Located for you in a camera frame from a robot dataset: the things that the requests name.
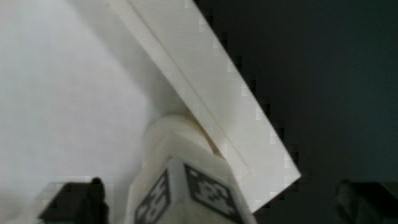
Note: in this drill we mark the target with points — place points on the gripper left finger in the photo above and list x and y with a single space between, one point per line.
77 206

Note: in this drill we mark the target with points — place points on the white square tabletop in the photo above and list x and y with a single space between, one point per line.
109 63

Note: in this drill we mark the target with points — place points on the white table leg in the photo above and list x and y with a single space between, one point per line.
184 192

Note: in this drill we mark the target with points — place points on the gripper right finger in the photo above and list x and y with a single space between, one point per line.
367 202

